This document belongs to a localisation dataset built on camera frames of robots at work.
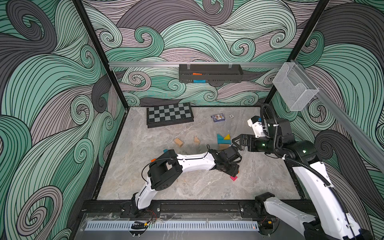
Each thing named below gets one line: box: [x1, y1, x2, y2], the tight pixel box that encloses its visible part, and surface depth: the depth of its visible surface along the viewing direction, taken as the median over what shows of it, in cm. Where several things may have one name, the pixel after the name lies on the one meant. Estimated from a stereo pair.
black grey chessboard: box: [146, 102, 194, 129], surface depth 113 cm
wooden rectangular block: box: [174, 137, 184, 148], surface depth 100 cm
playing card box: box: [211, 113, 226, 123], surface depth 113 cm
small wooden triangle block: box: [194, 136, 201, 145], surface depth 100 cm
